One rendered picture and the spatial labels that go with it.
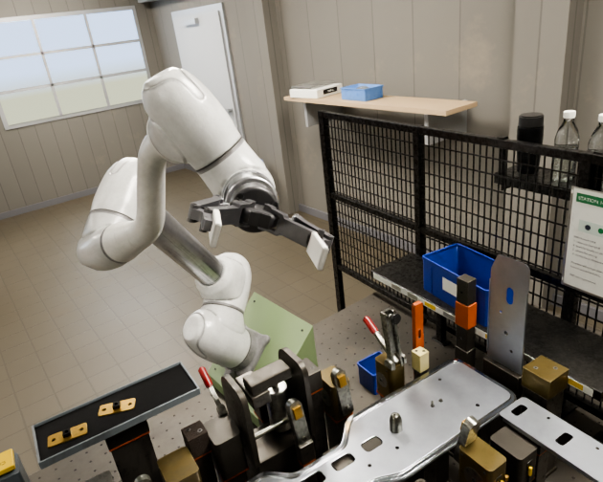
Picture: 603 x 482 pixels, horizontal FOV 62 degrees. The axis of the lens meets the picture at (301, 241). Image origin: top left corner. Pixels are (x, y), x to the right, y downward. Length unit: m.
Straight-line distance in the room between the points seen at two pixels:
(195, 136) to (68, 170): 6.78
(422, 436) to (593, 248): 0.70
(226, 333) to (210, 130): 1.02
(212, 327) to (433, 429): 0.78
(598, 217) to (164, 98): 1.16
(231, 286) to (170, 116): 1.01
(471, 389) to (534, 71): 2.18
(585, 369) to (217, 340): 1.09
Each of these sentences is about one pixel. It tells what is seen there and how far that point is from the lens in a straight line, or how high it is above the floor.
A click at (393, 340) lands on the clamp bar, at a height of 1.12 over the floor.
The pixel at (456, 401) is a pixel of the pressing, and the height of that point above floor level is 1.00.
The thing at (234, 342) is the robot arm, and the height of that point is 0.97.
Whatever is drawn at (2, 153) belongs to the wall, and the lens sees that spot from 7.45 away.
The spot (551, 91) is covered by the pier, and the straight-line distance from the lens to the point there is 3.23.
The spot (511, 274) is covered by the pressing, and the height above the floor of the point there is 1.29.
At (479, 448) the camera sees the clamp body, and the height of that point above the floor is 1.05.
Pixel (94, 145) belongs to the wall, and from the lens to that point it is 7.64.
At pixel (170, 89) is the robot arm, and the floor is 1.88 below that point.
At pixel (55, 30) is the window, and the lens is 7.49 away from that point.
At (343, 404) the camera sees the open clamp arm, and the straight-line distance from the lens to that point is 1.41.
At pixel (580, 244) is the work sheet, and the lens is 1.62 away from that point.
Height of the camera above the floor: 1.97
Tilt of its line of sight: 24 degrees down
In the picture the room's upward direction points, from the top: 7 degrees counter-clockwise
